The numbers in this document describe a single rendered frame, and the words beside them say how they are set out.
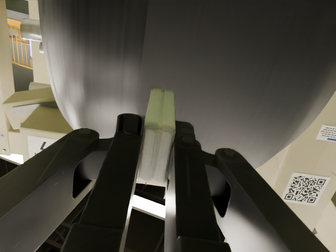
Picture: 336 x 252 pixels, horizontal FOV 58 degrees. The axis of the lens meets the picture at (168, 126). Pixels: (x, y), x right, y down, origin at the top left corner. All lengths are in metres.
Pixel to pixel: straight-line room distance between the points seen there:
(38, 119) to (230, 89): 0.76
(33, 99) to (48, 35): 0.75
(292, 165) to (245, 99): 0.35
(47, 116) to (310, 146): 0.73
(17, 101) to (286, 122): 0.89
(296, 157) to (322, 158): 0.05
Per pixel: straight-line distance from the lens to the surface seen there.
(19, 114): 1.09
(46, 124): 0.95
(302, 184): 0.65
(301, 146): 0.60
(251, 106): 0.29
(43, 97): 1.04
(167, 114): 0.16
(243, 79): 0.27
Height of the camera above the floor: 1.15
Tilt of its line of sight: 30 degrees up
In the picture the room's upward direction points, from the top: 170 degrees counter-clockwise
